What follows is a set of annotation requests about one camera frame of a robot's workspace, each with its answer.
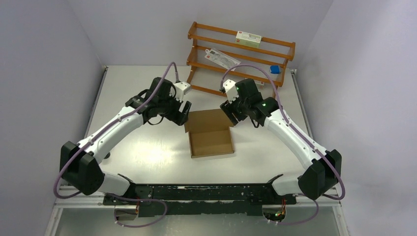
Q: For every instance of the orange wooden shelf rack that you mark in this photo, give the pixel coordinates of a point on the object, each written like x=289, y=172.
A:
x=255, y=61

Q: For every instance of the green white box shelf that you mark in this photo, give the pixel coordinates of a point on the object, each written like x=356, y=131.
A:
x=248, y=39
x=259, y=84

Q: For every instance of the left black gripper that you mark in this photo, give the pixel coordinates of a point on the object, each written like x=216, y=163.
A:
x=177, y=116

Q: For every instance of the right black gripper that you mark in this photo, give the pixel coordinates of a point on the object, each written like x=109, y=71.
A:
x=228, y=108

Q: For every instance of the green white box top shelf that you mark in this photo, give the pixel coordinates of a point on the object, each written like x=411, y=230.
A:
x=248, y=39

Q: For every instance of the green white box bottom shelf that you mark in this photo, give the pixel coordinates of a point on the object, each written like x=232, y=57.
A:
x=259, y=84

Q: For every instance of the small blue object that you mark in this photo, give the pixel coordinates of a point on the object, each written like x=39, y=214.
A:
x=275, y=69

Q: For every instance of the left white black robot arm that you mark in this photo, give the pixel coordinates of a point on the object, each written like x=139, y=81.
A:
x=79, y=162

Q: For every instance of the aluminium frame rail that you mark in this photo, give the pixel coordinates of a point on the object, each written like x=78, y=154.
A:
x=271, y=212

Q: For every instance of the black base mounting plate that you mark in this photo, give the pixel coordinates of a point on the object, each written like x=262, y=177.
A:
x=196, y=199

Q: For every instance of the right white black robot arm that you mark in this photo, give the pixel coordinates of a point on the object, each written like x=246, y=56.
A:
x=321, y=167

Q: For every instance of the clear plastic packet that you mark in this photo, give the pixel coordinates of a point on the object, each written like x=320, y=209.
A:
x=221, y=58

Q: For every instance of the brown cardboard box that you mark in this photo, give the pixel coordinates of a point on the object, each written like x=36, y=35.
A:
x=209, y=133

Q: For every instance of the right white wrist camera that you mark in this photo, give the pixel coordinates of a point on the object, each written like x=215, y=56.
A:
x=229, y=88

